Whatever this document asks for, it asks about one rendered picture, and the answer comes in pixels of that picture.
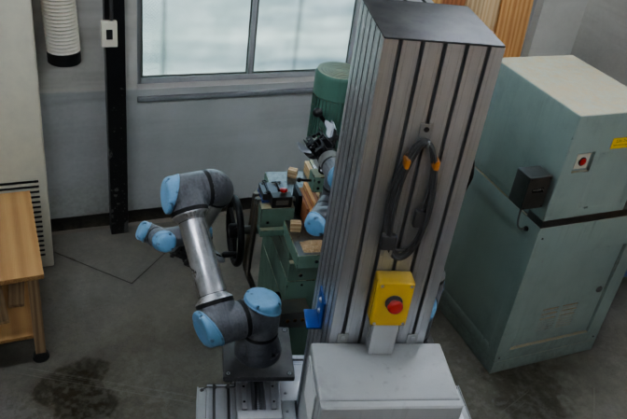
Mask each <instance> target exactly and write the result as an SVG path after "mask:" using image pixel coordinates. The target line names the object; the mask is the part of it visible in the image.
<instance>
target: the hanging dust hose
mask: <svg viewBox="0 0 627 419"><path fill-rule="evenodd" d="M40 1H41V3H40V5H41V8H42V9H41V12H42V16H43V17H42V20H43V23H44V24H43V27H44V34H45V41H46V42H45V43H46V48H47V57H48V63H49V64H51V65H53V66H57V67H72V66H76V65H78V64H80V63H81V48H80V44H79V43H80V41H79V39H80V38H79V30H78V23H77V22H78V20H77V6H76V3H77V2H76V0H40Z"/></svg>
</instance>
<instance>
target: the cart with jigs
mask: <svg viewBox="0 0 627 419"><path fill-rule="evenodd" d="M39 279H44V272H43V266H42V260H41V255H40V249H39V243H38V238H37V232H36V226H35V216H34V210H33V205H32V199H31V193H30V190H27V191H19V192H9V193H1V194H0V344H2V343H8V342H16V341H22V340H27V339H32V338H34V340H35V351H34V353H33V360H34V362H37V363H42V362H45V361H47V360H48V359H49V350H47V349H46V342H45V333H44V324H43V315H42V306H41V297H40V288H39Z"/></svg>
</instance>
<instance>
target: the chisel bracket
mask: <svg viewBox="0 0 627 419"><path fill-rule="evenodd" d="M309 179H312V182H308V183H309V186H310V188H311V190H312V192H322V190H323V185H324V180H325V176H324V175H322V174H320V173H319V172H318V169H311V170H310V175H309Z"/></svg>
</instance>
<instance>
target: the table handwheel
mask: <svg viewBox="0 0 627 419"><path fill-rule="evenodd" d="M233 206H234V208H235V213H236V219H237V223H236V222H235V217H234V213H233ZM250 231H251V225H249V226H245V225H244V213H243V208H242V205H241V202H240V199H239V197H238V196H237V195H234V194H233V196H232V199H231V201H230V203H229V204H228V205H227V214H226V232H227V243H228V250H229V251H232V252H237V256H235V257H231V258H230V261H231V263H232V265H233V266H235V267H239V266H241V264H242V262H243V259H244V243H245V234H250ZM237 238H238V246H237Z"/></svg>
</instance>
